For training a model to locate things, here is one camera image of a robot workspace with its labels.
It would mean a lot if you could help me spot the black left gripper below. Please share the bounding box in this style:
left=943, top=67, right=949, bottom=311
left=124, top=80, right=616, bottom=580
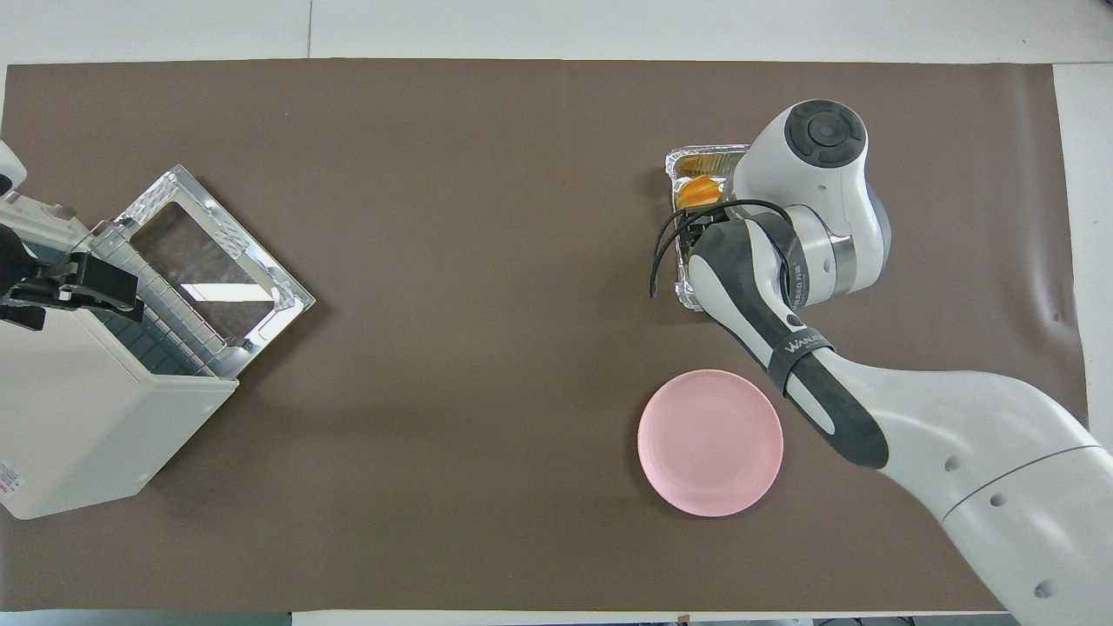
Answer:
left=0, top=226, right=144, bottom=331

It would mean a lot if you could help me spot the sliced yellow bread loaf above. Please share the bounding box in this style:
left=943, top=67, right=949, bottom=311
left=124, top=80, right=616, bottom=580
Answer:
left=676, top=176, right=728, bottom=211

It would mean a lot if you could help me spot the aluminium foil tray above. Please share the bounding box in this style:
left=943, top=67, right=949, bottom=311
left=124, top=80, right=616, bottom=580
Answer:
left=665, top=144, right=750, bottom=314

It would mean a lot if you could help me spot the glass oven door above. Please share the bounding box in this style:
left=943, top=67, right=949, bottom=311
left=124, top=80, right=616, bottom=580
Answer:
left=111, top=163, right=317, bottom=381

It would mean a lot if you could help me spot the white toaster oven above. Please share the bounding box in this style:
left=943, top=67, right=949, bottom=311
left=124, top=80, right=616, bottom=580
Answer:
left=0, top=183, right=240, bottom=521

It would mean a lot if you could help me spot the brown table mat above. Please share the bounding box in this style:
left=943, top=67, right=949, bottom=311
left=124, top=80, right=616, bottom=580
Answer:
left=0, top=58, right=1107, bottom=612

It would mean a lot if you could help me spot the pink round plate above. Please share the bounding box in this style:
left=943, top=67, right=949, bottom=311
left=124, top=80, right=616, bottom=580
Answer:
left=637, top=370, right=784, bottom=518

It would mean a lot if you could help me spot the metal oven wire rack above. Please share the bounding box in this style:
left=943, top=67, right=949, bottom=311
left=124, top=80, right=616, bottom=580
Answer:
left=87, top=231, right=218, bottom=379

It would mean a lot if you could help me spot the black right arm strap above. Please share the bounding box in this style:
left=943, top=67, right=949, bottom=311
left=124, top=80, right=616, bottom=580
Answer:
left=765, top=329, right=837, bottom=399

